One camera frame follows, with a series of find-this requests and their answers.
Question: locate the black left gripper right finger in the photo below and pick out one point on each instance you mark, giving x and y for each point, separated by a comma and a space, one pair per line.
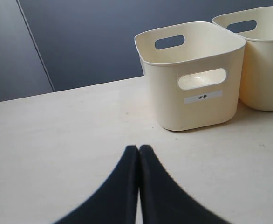
163, 201

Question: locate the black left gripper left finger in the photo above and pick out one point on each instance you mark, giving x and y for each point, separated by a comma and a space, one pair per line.
115, 202

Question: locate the cream left plastic bin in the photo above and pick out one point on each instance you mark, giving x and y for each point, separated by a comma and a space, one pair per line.
193, 72

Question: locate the cream plastic bin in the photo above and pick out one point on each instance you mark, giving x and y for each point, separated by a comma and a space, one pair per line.
256, 88
193, 72

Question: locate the cream middle plastic bin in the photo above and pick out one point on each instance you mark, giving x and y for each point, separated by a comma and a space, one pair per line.
256, 88

